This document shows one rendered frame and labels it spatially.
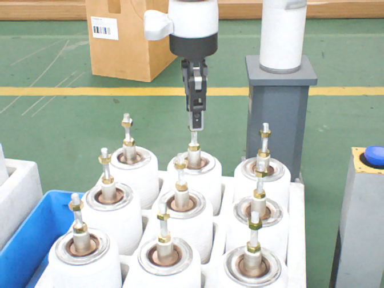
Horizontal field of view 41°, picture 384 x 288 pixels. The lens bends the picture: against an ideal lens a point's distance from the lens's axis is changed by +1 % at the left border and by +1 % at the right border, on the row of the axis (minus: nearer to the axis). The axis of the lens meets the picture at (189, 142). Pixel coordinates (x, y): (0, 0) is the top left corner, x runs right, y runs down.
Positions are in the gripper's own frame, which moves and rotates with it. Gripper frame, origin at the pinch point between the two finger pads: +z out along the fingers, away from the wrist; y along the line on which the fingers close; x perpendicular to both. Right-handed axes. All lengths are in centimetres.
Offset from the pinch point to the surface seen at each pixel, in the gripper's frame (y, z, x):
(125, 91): 89, 35, 16
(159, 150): 48, 35, 6
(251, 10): 167, 31, -43
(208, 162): -0.1, 9.7, -2.4
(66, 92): 91, 35, 37
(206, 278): -20.2, 17.3, 0.3
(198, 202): -11.5, 9.7, 0.7
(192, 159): -0.8, 8.6, 0.5
